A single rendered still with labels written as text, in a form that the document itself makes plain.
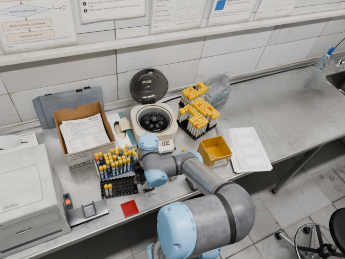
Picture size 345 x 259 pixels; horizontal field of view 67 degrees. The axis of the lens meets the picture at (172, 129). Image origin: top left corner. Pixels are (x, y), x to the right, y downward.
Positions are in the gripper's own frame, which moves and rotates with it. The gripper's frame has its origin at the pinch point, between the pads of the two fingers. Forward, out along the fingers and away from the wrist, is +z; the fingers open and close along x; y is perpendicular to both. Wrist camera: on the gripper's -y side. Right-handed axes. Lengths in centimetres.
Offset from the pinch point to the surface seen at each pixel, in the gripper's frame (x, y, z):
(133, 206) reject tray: 6.4, 9.9, 5.9
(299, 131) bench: -1, -105, 6
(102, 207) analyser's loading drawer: 3.2, 23.2, 2.1
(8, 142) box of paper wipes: -43, 55, -3
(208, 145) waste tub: -10.1, -40.3, 2.5
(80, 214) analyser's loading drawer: 2.9, 32.5, 2.1
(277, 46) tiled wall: -56, -119, -18
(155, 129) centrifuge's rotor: -25.3, -14.2, -4.1
